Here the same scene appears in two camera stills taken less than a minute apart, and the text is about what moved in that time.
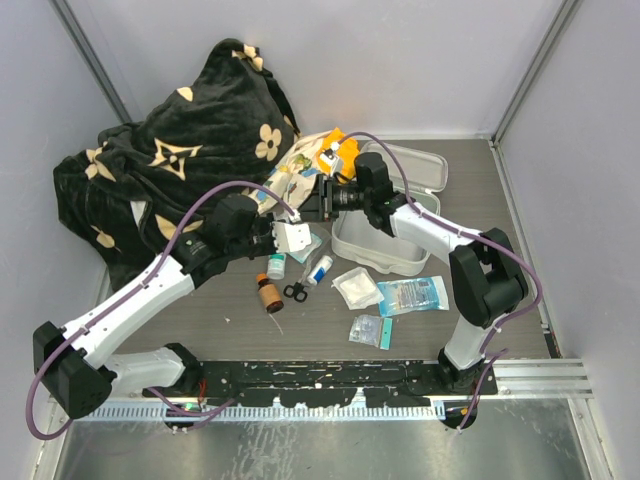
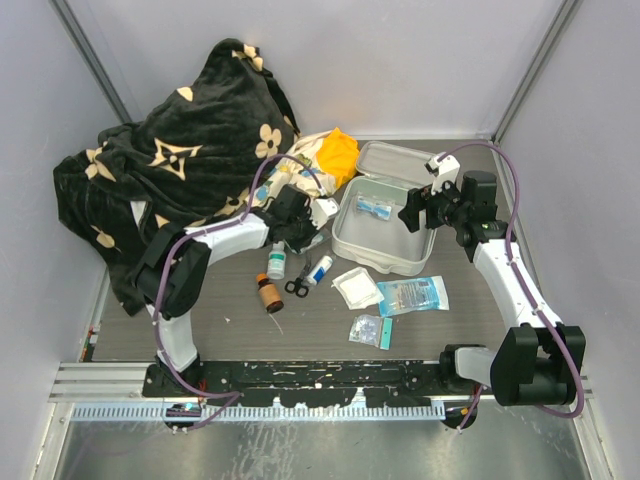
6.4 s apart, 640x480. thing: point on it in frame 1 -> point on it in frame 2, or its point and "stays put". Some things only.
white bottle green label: [276, 266] stays put
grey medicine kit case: [413, 173] stays put
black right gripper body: [335, 198] -> [444, 207]
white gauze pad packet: [358, 288] stays put
